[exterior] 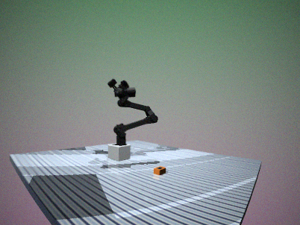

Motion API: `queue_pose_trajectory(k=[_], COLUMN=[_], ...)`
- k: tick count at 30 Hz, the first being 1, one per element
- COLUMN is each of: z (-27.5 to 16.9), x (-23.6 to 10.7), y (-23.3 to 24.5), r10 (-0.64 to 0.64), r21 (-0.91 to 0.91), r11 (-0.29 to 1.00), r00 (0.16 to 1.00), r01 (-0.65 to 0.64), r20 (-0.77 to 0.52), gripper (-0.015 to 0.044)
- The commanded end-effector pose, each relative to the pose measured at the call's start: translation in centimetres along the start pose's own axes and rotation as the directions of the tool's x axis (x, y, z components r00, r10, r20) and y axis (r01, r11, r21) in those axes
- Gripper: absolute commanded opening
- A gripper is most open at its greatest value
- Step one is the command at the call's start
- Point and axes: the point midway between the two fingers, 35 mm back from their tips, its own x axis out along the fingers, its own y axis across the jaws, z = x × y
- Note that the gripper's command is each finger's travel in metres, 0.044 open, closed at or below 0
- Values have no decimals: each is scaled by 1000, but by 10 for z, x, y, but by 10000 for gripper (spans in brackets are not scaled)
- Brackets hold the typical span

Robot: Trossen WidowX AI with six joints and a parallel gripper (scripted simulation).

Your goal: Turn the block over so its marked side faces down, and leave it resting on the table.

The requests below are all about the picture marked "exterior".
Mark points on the orange block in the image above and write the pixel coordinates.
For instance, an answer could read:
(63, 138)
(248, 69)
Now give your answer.
(159, 170)

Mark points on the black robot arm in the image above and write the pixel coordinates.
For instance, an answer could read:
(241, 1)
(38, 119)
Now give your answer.
(123, 102)

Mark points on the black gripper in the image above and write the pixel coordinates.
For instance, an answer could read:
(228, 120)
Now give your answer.
(112, 84)

